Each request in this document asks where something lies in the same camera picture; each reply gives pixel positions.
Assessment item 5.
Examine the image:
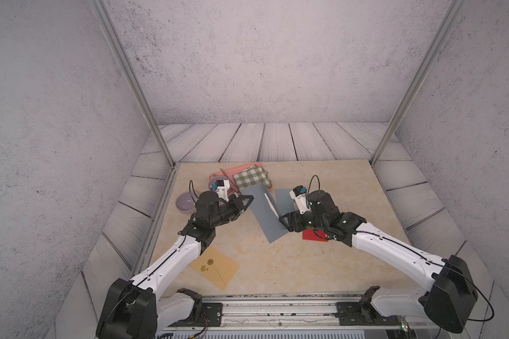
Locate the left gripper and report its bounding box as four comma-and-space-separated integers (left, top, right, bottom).
208, 194, 253, 231

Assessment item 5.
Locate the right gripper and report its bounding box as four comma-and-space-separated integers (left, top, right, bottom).
278, 208, 329, 233

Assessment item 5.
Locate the red envelope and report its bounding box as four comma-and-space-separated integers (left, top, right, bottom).
302, 229, 329, 242

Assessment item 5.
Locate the light blue envelope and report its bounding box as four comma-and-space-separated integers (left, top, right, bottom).
276, 189, 297, 216

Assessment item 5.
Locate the grey envelope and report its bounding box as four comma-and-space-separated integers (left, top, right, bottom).
240, 184, 288, 243

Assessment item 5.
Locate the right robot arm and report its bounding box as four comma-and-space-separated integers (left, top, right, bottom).
279, 186, 480, 333

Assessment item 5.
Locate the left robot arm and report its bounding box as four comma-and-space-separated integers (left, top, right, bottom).
96, 191, 254, 338

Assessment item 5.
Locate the yellow envelope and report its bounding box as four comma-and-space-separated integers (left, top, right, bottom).
189, 246, 240, 290

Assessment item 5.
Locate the pink tray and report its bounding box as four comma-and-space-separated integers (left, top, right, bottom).
209, 162, 267, 180

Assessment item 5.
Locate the wooden stick on tray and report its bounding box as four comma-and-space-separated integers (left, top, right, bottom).
221, 169, 240, 193

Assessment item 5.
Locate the green checkered cloth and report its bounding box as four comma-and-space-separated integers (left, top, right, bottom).
233, 165, 272, 189

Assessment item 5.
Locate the lilac bowl on tray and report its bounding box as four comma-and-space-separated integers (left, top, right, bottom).
208, 176, 230, 192

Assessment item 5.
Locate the lilac bowl on table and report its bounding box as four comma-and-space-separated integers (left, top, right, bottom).
175, 192, 198, 214

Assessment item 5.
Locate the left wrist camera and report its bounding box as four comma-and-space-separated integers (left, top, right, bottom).
211, 179, 230, 202

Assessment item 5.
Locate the aluminium front rail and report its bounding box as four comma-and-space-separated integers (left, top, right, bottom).
154, 293, 462, 338

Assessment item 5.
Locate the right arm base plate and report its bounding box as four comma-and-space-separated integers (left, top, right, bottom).
335, 286, 400, 326

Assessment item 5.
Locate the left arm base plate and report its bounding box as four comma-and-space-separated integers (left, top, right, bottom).
171, 288, 223, 327

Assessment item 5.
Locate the left aluminium frame post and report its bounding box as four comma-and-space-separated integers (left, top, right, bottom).
89, 0, 175, 168

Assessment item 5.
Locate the aluminium frame post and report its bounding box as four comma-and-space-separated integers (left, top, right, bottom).
89, 0, 175, 168
370, 0, 466, 168

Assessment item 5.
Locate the right aluminium frame post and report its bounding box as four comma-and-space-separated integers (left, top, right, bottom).
370, 0, 466, 168

